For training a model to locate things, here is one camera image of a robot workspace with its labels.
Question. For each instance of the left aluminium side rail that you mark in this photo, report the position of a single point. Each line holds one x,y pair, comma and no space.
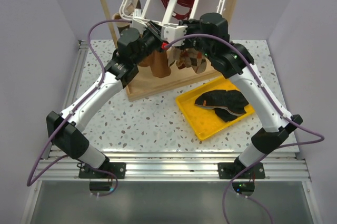
75,79

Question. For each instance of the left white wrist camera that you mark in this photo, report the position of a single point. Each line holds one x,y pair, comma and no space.
138,22

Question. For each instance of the black striped underwear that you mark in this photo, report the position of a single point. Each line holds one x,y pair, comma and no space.
228,105

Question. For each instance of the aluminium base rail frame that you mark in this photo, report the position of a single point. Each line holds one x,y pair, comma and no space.
202,166

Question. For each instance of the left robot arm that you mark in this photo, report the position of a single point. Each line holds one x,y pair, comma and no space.
65,128

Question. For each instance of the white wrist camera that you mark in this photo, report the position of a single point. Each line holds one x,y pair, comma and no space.
138,22
171,32

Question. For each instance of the tan brown underwear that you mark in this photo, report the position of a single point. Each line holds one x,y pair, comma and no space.
158,63

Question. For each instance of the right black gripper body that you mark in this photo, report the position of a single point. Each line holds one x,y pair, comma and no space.
197,42

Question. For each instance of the argyle patterned underwear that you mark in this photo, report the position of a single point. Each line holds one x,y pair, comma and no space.
187,58

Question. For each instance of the yellow plastic tray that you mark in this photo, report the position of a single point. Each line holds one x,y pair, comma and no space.
206,123

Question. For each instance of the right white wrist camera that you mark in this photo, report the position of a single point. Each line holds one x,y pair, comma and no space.
171,32

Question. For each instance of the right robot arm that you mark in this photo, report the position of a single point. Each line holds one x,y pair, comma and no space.
209,35

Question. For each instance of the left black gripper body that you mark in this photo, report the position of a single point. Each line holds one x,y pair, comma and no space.
151,39

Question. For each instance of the wooden hanger rack stand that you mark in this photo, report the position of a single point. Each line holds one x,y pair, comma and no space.
145,84

